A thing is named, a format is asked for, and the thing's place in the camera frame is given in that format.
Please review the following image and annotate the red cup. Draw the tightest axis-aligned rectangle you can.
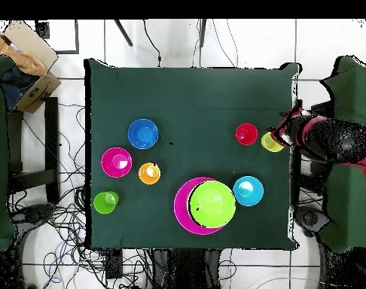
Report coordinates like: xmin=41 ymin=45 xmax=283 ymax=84
xmin=234 ymin=122 xmax=259 ymax=146

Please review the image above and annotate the large green bowl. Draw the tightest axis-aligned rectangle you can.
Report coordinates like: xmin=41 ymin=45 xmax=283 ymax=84
xmin=189 ymin=180 xmax=237 ymax=229

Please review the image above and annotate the yellow cup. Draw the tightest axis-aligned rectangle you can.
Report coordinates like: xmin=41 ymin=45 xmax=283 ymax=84
xmin=260 ymin=131 xmax=285 ymax=154

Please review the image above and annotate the black box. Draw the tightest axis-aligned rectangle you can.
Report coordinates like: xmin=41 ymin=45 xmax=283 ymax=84
xmin=309 ymin=100 xmax=334 ymax=176

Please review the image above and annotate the small cyan bowl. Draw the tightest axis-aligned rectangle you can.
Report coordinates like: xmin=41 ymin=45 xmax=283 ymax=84
xmin=232 ymin=175 xmax=264 ymax=208

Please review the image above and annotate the dark green tablecloth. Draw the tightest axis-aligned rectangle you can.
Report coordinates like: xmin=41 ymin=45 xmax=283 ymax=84
xmin=84 ymin=58 xmax=301 ymax=251

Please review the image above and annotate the grey chair base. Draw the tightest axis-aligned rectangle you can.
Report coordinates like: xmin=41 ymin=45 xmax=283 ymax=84
xmin=294 ymin=205 xmax=331 ymax=239
xmin=11 ymin=202 xmax=56 ymax=225

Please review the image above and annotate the black tripod leg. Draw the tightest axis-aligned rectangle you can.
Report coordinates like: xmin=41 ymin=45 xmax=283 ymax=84
xmin=113 ymin=19 xmax=134 ymax=47
xmin=198 ymin=19 xmax=208 ymax=48

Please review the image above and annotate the large pink bowl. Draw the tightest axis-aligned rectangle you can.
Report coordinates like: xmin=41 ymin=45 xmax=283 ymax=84
xmin=173 ymin=176 xmax=229 ymax=236

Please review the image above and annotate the small blue bowl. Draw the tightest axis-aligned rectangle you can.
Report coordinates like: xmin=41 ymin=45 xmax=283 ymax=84
xmin=127 ymin=117 xmax=160 ymax=151

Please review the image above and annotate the orange cup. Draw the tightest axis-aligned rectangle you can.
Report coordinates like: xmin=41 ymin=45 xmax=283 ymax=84
xmin=138 ymin=162 xmax=162 ymax=185

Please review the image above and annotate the small magenta bowl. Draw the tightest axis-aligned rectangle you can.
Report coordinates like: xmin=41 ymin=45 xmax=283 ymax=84
xmin=100 ymin=146 xmax=133 ymax=179

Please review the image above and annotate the tall green cup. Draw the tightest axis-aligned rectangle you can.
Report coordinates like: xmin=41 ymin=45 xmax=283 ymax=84
xmin=93 ymin=190 xmax=120 ymax=215

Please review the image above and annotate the black power strip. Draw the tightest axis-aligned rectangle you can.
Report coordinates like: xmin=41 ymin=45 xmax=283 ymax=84
xmin=105 ymin=248 xmax=124 ymax=280

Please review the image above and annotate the cardboard box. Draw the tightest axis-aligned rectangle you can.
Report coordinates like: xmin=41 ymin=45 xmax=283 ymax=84
xmin=0 ymin=20 xmax=63 ymax=114

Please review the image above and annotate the black floor cable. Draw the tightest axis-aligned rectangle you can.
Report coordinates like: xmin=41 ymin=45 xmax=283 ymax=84
xmin=142 ymin=19 xmax=163 ymax=68

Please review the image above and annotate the black floor frame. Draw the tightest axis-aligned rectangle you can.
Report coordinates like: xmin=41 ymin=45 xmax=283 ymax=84
xmin=35 ymin=19 xmax=81 ymax=55

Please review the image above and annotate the black stool frame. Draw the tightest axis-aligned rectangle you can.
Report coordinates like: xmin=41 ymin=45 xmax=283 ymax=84
xmin=6 ymin=96 xmax=61 ymax=205

